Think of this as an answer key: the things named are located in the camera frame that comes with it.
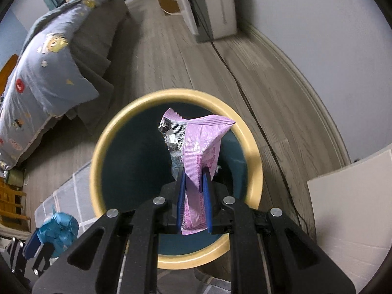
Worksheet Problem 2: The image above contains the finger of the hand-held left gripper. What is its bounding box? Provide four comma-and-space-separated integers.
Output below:
32, 240, 54, 278
23, 228, 42, 259

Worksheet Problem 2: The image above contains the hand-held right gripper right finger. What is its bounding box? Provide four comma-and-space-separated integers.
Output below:
200, 167, 357, 294

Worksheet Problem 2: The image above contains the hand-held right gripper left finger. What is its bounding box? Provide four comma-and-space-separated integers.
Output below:
32, 176, 186, 294

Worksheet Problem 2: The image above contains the blue wrapper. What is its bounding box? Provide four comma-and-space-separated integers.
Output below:
38, 205, 79, 258

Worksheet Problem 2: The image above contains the pink foil wrapper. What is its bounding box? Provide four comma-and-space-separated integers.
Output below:
158, 108, 236, 236

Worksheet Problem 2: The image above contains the yellow rimmed teal trash bin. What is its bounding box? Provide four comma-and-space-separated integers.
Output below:
90, 89, 263, 271

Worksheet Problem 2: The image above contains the wooden nightstand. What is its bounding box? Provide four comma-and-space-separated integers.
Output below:
0, 178, 31, 230

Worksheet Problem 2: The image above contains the green bin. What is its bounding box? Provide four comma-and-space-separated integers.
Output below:
7, 168, 25, 187

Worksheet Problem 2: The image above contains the grey checked mat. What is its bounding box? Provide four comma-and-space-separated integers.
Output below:
34, 159, 233, 294

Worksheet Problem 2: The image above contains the white board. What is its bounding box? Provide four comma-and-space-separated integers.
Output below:
307, 148, 392, 282

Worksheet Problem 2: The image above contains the bed with blue duvet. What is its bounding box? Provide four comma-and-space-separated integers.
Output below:
0, 0, 127, 170

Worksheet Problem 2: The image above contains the grey bed sheet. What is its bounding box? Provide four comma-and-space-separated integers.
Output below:
66, 0, 131, 132

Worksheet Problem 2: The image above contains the black cable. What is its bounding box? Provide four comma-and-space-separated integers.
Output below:
181, 0, 310, 231

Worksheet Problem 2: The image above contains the wooden bed frame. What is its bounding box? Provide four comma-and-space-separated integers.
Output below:
0, 54, 19, 94

